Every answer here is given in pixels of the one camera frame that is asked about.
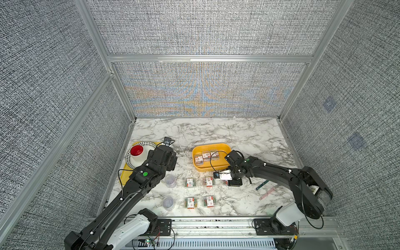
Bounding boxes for rectangular paper clip box five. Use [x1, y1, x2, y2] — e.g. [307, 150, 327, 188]
[202, 177, 215, 188]

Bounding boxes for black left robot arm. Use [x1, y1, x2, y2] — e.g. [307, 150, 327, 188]
[64, 145, 177, 250]

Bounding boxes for white patterned plate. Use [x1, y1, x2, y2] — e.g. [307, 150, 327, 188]
[126, 141, 156, 169]

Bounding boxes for rectangular paper clip box six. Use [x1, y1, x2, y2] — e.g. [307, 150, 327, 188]
[202, 151, 211, 162]

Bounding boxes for pink handled fork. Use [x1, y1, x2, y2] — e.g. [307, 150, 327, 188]
[259, 187, 276, 201]

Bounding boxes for rectangular paper clip box two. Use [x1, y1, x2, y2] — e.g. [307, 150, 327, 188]
[184, 197, 198, 209]

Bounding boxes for yellow flat tray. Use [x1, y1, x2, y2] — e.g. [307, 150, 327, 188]
[119, 141, 157, 187]

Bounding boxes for rectangular paper clip box seven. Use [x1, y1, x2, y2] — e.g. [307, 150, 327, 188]
[210, 151, 219, 161]

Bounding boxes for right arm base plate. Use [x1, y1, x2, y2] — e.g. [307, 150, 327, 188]
[252, 218, 298, 235]

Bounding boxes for white cup red inside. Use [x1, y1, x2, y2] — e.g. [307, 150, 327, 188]
[129, 145, 145, 160]

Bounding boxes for rectangular paper clip box three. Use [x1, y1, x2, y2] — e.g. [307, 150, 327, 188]
[203, 195, 216, 208]

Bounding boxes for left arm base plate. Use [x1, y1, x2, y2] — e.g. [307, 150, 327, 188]
[153, 219, 173, 236]

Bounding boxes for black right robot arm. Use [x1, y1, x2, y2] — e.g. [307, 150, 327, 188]
[225, 151, 333, 235]

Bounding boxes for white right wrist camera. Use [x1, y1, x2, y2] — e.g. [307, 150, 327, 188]
[213, 171, 233, 181]

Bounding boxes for rectangular paper clip box four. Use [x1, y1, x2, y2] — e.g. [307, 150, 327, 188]
[194, 155, 204, 166]

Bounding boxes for yellow plastic storage box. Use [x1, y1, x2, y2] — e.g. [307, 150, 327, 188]
[192, 143, 231, 172]

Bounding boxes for clear round paper clip jar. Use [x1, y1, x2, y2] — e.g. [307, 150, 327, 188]
[164, 175, 177, 188]

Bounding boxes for green handled fork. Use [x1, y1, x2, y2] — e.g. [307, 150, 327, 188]
[255, 180, 269, 191]

